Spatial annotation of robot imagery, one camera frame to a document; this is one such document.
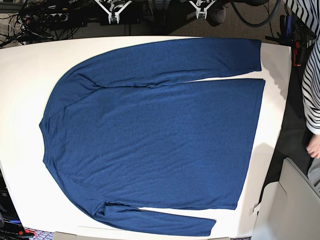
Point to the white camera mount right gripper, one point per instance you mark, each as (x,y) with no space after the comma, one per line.
(113,8)

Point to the red black clamp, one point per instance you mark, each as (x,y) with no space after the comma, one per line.
(297,54)

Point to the person in striped shirt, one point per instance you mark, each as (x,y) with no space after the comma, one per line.
(308,11)

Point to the white camera mount gripper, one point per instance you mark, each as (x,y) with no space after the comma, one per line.
(201,7)
(113,8)

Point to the person's bare hand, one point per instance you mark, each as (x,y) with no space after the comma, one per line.
(313,147)

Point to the blue long-sleeve T-shirt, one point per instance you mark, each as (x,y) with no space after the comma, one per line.
(163,125)

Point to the beige plastic bin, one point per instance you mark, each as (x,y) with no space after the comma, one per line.
(289,208)

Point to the black box with labels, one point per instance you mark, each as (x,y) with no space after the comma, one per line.
(8,215)

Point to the white power strip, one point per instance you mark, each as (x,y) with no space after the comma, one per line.
(57,17)

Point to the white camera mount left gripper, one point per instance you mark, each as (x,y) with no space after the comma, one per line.
(201,7)

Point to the blue handled tool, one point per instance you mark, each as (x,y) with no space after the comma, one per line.
(288,27)

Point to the red handled tool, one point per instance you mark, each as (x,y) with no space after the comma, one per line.
(27,233)

